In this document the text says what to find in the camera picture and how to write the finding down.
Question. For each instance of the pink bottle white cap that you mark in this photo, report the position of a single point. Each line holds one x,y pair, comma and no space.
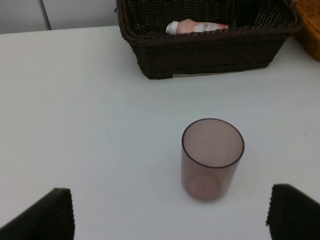
189,26

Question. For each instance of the translucent purple plastic cup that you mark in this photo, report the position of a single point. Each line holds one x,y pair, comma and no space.
211,151

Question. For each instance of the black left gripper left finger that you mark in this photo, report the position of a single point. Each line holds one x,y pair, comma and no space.
50,218

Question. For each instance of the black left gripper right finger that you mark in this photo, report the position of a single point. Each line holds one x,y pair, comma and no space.
292,215

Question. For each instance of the dark brown wicker basket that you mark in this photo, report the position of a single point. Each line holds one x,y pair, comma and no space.
257,29

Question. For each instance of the orange wicker basket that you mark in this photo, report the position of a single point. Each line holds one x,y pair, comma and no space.
309,35

